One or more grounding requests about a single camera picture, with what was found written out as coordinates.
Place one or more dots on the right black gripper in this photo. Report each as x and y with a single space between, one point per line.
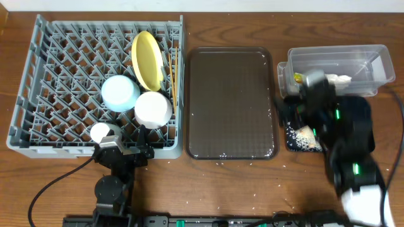
300 103

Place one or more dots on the white bowl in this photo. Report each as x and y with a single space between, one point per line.
153 110

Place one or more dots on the green orange snack wrapper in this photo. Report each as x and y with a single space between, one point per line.
298 77

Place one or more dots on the white cup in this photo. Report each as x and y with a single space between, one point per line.
100 130

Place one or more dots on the light blue bowl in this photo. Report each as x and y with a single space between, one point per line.
119 93

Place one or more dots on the yellow plate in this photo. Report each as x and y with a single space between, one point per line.
147 61

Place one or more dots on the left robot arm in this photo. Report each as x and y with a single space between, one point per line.
114 191

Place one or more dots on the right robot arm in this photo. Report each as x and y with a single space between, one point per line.
357 180

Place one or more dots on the grey plastic dishwasher rack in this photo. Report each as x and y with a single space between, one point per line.
59 97

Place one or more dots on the black rectangular tray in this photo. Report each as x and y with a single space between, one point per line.
352 122

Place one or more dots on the pile of rice scraps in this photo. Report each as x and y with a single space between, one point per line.
302 140

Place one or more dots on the clear plastic bin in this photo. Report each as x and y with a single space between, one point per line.
367 66

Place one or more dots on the dark brown serving tray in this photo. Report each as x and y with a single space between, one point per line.
229 101

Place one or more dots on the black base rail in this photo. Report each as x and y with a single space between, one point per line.
279 219

